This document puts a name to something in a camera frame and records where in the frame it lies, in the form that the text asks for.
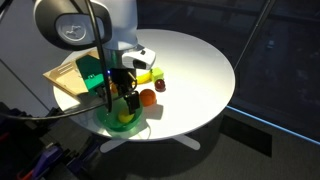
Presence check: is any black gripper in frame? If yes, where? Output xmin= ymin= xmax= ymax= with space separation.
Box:
xmin=109 ymin=68 xmax=141 ymax=115

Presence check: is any yellow toy lemon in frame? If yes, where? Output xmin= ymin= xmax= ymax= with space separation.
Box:
xmin=118 ymin=108 xmax=135 ymax=124

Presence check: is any toy orange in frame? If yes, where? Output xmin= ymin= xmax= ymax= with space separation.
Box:
xmin=139 ymin=88 xmax=157 ymax=108

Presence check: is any yellow toy banana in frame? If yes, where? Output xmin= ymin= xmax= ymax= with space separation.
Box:
xmin=135 ymin=71 xmax=153 ymax=85

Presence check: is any green plastic bowl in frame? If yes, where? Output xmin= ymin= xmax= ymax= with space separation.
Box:
xmin=96 ymin=96 xmax=145 ymax=132

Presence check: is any dark red toy plum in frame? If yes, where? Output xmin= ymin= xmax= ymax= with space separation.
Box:
xmin=154 ymin=79 xmax=167 ymax=93

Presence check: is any lime green block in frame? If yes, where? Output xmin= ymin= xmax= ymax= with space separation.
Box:
xmin=150 ymin=67 xmax=165 ymax=83

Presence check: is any light wooden tray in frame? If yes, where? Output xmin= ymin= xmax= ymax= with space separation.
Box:
xmin=42 ymin=49 xmax=101 ymax=100

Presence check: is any black camera cable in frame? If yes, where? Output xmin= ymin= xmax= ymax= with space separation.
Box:
xmin=0 ymin=0 xmax=113 ymax=122

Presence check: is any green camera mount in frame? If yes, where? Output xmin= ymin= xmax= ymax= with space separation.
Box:
xmin=75 ymin=54 xmax=107 ymax=98

